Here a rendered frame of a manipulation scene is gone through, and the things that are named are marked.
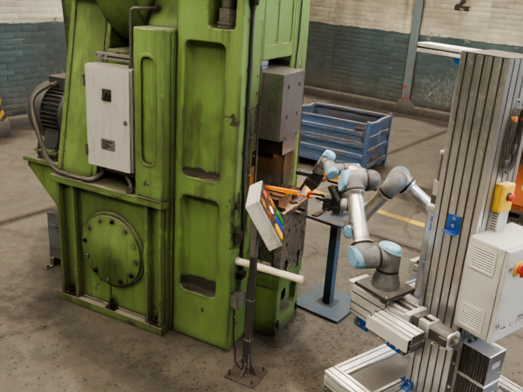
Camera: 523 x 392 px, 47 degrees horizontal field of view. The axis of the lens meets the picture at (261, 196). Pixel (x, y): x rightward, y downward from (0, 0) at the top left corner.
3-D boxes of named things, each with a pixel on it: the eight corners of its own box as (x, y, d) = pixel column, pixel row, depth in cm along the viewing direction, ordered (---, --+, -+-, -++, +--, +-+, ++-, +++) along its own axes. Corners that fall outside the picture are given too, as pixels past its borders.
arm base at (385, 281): (405, 287, 311) (408, 270, 308) (386, 294, 303) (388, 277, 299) (384, 274, 323) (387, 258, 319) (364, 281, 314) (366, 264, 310)
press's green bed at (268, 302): (296, 314, 435) (302, 256, 419) (274, 339, 403) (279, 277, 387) (231, 293, 458) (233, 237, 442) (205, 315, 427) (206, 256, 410)
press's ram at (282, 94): (305, 130, 389) (310, 68, 376) (279, 142, 357) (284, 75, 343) (249, 120, 407) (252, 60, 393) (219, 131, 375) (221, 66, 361)
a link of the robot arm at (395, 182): (408, 187, 330) (351, 243, 353) (410, 180, 340) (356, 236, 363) (391, 173, 331) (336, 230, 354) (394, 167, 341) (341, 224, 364)
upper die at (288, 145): (296, 148, 381) (296, 134, 378) (282, 155, 365) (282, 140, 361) (238, 137, 399) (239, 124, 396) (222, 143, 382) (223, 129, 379)
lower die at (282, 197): (291, 201, 394) (292, 188, 391) (278, 209, 377) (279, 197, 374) (236, 187, 411) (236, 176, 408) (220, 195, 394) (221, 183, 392)
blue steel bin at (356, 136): (387, 166, 801) (394, 112, 776) (362, 180, 738) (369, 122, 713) (309, 148, 861) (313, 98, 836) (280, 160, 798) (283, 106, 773)
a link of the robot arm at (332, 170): (345, 169, 352) (341, 159, 361) (328, 169, 350) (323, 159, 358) (343, 180, 357) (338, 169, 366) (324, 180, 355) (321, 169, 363)
